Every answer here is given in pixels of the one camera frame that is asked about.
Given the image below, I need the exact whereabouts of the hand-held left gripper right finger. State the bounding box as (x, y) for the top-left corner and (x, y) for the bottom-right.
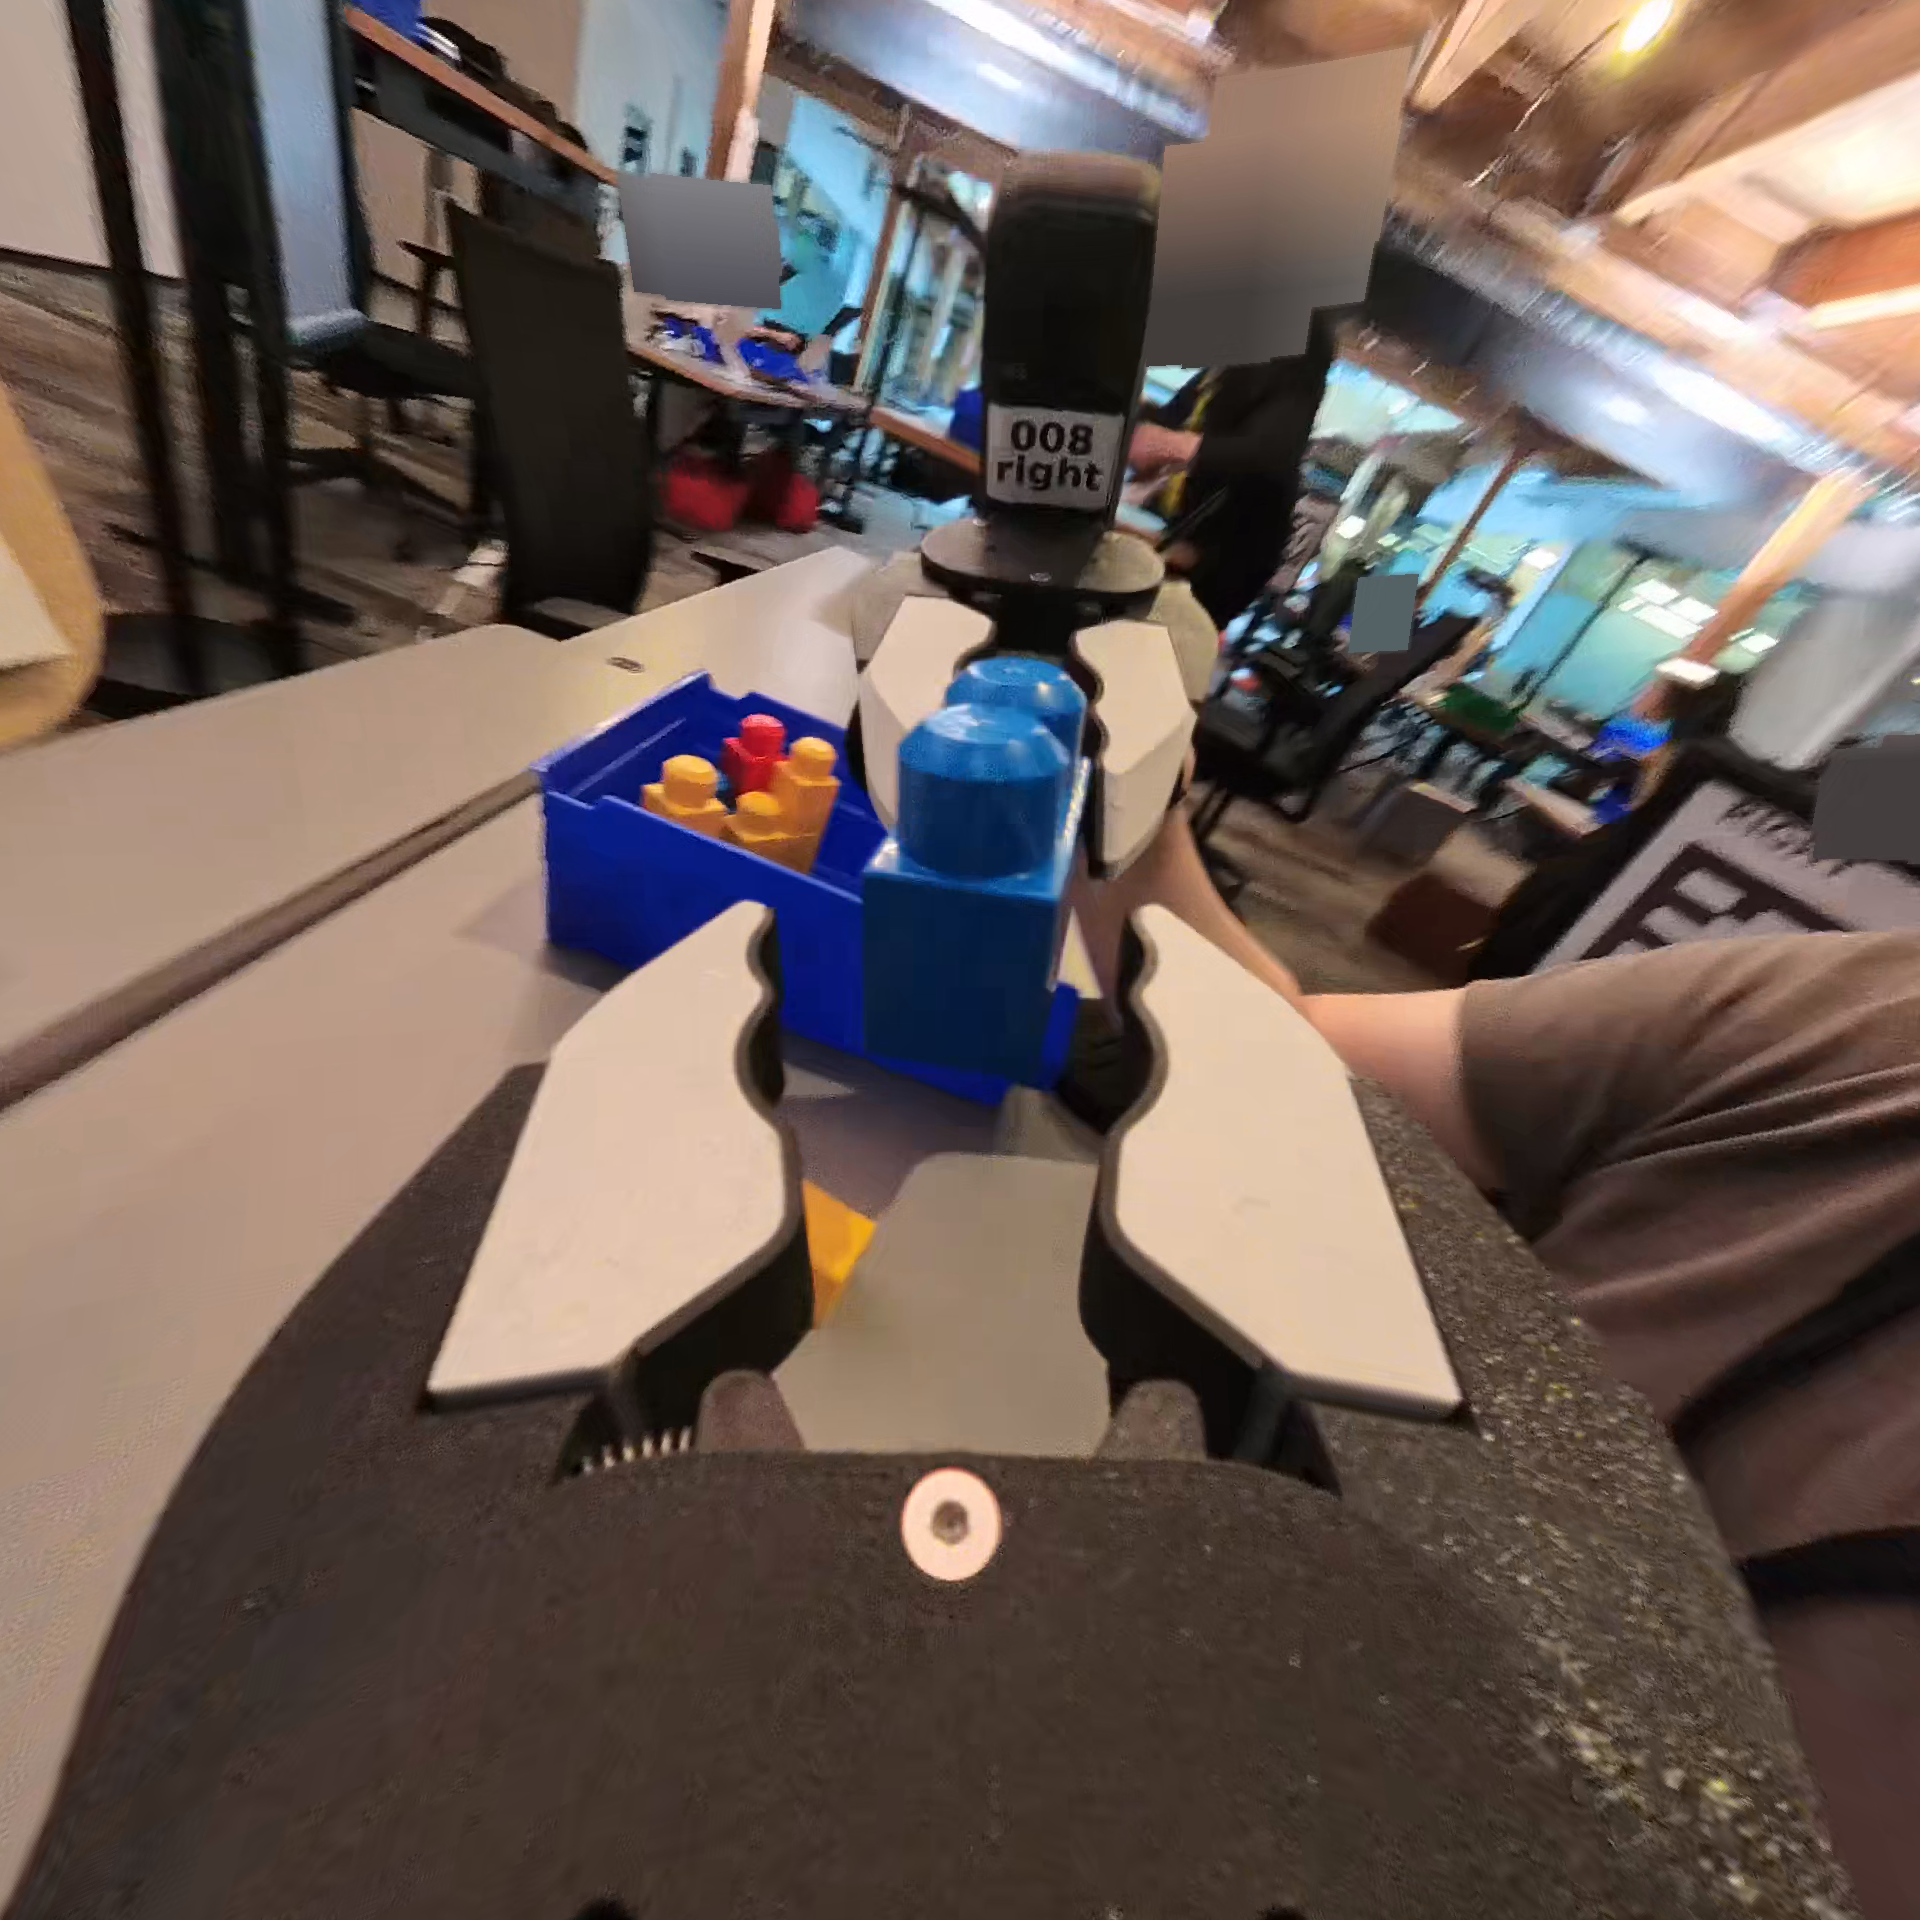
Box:
(1082, 905), (1462, 1468)

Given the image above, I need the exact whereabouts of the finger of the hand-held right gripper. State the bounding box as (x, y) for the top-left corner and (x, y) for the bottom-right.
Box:
(852, 597), (987, 846)
(1072, 619), (1198, 884)

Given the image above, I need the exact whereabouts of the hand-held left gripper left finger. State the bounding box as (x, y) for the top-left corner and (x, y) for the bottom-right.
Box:
(428, 901), (824, 1420)

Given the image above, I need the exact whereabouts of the blue plastic bin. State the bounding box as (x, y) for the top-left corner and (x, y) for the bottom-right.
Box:
(537, 673), (1083, 1111)

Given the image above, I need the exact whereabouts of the blue two-stud toy block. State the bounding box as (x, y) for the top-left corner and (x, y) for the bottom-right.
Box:
(863, 656), (1091, 1083)

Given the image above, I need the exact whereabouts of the black office chair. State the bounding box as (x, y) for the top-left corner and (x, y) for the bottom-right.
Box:
(1198, 608), (1480, 856)
(447, 204), (663, 639)

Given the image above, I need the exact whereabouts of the brown cardboard box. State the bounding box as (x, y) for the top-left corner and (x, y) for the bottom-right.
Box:
(1368, 862), (1518, 984)

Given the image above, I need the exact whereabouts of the black framed marker sign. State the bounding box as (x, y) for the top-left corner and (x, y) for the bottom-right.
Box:
(1530, 741), (1920, 970)

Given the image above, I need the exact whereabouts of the wooden standing desk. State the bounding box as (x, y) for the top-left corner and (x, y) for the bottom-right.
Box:
(346, 0), (619, 273)

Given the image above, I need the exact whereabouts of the black pole stand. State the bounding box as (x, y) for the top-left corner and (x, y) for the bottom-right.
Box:
(151, 0), (301, 676)

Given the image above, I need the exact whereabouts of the black framed standing whiteboard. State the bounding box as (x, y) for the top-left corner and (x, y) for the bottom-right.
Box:
(249, 0), (374, 354)

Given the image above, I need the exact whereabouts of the wooden instruction board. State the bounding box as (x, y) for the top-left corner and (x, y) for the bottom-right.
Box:
(0, 384), (108, 750)

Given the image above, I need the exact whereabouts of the black body strap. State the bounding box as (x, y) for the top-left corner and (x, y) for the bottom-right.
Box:
(1740, 1517), (1920, 1606)

